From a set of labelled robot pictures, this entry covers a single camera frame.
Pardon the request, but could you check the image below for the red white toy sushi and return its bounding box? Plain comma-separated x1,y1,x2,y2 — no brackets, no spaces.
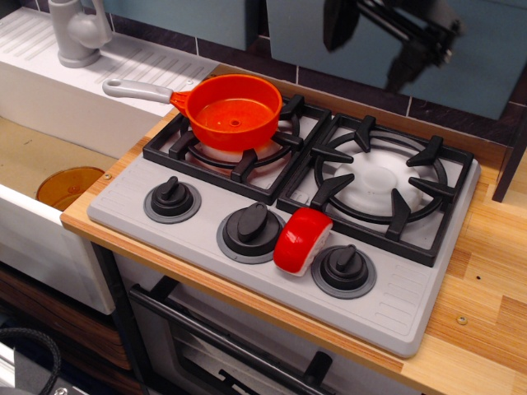
273,207,333,277

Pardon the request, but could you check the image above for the white right burner cap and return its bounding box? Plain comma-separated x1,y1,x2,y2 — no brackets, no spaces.
334,150,423,216

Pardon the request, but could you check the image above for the white toy sink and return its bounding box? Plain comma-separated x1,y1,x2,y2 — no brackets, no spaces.
1,7,216,315

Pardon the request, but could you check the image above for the black right burner grate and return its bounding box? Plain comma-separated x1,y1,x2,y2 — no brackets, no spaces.
277,114,478,267

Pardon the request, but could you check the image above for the toy oven door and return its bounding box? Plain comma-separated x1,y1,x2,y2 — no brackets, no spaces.
128,276,410,394

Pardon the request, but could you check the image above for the black left stove knob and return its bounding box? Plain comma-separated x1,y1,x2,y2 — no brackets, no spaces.
143,176,202,225

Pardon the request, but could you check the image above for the grey toy stove top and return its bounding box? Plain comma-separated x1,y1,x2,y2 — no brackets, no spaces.
87,152,481,357

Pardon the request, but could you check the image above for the orange toy saucepan grey handle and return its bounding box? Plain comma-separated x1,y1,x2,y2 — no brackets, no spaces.
102,74,282,151

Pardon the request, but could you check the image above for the grey toy faucet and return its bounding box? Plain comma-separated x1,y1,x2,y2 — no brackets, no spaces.
48,0,113,68

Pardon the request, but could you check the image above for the black middle stove knob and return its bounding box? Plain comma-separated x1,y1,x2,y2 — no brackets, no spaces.
217,202,285,265

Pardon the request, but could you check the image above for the orange translucent lid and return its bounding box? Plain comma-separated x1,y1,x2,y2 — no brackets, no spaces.
36,166,104,211

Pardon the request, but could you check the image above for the black right stove knob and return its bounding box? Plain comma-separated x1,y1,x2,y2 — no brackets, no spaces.
310,244,377,300

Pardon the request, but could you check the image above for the black braided cable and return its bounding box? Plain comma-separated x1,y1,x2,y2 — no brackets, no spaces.
0,328,62,395

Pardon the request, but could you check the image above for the black left burner grate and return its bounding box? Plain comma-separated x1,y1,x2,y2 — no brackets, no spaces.
143,95,331,205

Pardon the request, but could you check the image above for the black burner grate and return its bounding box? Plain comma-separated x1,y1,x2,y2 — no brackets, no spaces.
277,114,478,267
143,95,331,205

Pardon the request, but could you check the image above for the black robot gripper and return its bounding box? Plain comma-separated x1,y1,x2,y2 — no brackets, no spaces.
323,0,461,93

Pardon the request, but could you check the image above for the black stove knob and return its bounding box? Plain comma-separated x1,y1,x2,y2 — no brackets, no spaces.
217,202,285,265
143,176,202,225
310,244,377,300

